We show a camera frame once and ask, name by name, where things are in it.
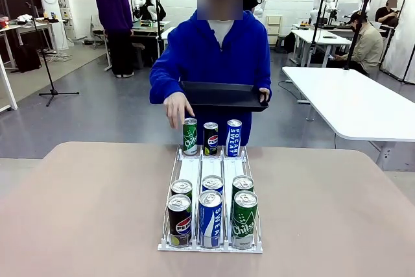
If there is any person's right hand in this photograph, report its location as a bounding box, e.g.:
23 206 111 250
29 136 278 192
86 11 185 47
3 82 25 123
163 91 196 130

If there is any black plastic serving tray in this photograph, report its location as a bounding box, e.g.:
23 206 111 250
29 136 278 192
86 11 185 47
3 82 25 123
180 81 270 113

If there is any green Chilsung cider can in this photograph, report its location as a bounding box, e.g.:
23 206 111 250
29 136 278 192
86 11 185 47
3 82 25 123
231 175 255 200
231 189 259 250
182 117 198 156

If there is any person's left forearm blue sleeve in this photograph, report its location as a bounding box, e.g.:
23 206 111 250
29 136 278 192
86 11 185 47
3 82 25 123
255 62 272 91

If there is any person's right forearm blue sleeve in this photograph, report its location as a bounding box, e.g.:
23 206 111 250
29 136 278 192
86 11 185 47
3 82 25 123
149 72 186 105

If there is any person in blue hoodie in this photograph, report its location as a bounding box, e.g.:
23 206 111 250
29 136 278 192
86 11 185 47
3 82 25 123
148 9 272 147

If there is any person in purple hoodie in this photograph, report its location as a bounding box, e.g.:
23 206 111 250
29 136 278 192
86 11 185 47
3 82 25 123
95 0 135 78

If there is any seated person in beige jacket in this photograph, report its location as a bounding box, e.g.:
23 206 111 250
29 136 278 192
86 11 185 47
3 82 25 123
333 10 385 76

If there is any seated person in black top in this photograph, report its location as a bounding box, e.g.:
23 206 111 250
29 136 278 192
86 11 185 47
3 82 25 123
375 0 400 29

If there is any black Pepsi can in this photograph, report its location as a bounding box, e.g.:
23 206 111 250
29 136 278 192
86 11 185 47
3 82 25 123
166 193 193 247
203 122 219 156

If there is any blue Pocari Sweat can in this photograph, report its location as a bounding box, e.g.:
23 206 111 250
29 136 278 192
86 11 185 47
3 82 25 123
201 175 224 195
226 119 243 158
198 189 224 248

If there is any white drawer cabinet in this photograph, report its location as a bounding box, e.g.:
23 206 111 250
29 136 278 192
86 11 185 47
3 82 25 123
266 14 283 36

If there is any white background desk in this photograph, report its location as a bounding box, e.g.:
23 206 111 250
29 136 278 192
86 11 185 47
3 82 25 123
289 28 353 67

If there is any green can, middle left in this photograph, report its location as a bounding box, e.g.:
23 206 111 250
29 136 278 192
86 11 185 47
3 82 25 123
171 179 194 200

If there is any large white table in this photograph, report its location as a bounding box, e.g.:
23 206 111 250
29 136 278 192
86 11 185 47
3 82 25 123
281 66 415 171

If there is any white background robot on desk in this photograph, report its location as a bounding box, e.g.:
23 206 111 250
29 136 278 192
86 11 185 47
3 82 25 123
309 0 338 29

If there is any white and black background robot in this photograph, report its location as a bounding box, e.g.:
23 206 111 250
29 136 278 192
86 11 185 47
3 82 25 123
132 0 167 22

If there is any black slanted tripod pole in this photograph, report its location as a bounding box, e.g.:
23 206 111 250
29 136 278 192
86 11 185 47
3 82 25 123
343 0 373 71

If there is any black microphone tripod stand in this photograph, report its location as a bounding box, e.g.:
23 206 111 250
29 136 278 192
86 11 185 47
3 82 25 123
25 1 80 107

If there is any white hanging backdrop cloth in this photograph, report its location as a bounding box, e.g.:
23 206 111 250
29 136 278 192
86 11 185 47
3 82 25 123
379 0 415 84

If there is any black bag under desk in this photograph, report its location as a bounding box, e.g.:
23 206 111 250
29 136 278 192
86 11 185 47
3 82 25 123
14 43 43 74

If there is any white wire can dispenser rack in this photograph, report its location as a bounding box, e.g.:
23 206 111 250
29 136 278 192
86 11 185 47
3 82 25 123
158 145 264 254

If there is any black camera pole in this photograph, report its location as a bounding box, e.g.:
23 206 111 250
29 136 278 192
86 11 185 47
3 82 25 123
310 0 326 67

